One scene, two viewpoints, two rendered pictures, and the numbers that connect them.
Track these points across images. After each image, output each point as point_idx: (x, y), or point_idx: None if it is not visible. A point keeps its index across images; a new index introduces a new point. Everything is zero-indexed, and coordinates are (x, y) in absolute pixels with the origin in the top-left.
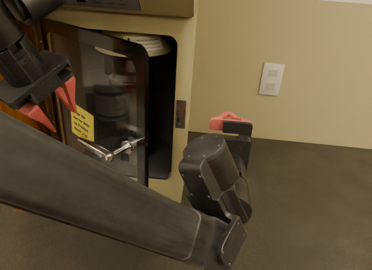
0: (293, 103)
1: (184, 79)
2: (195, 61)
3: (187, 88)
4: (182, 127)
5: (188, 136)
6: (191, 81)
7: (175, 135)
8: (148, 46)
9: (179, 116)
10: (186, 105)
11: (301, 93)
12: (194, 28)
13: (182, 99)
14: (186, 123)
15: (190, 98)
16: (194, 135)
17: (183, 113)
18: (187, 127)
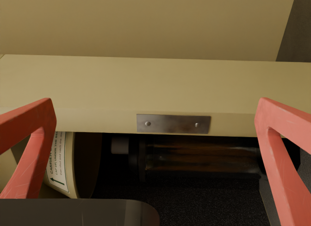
0: None
1: (89, 119)
2: None
3: (108, 111)
4: (207, 119)
5: (300, 9)
6: (133, 62)
7: (228, 131)
8: (58, 153)
9: (177, 126)
10: (150, 112)
11: None
12: (2, 83)
13: (134, 121)
14: (198, 108)
15: (174, 59)
16: None
17: (169, 119)
18: (226, 86)
